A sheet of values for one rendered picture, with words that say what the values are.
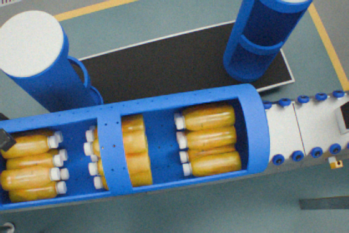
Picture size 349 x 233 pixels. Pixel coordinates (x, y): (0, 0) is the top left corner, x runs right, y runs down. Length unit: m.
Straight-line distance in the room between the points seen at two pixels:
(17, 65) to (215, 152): 0.77
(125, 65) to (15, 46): 0.99
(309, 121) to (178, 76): 1.03
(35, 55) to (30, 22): 0.15
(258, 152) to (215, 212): 1.21
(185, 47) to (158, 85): 0.31
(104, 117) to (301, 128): 0.74
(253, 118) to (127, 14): 1.74
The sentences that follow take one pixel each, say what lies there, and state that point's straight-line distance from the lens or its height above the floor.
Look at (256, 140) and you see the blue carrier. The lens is 0.97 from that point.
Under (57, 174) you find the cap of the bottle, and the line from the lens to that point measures 1.08.
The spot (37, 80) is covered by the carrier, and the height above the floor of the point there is 0.99.
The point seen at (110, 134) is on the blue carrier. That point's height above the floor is 1.23.
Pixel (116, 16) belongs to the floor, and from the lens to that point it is 2.55.
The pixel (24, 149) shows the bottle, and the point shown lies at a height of 1.12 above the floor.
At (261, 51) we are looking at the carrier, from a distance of 1.79.
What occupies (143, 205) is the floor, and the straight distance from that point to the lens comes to 2.15.
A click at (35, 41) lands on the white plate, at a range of 1.35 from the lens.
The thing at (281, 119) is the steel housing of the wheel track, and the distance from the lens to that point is 1.33.
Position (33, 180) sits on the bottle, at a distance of 1.09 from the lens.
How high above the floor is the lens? 2.14
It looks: 75 degrees down
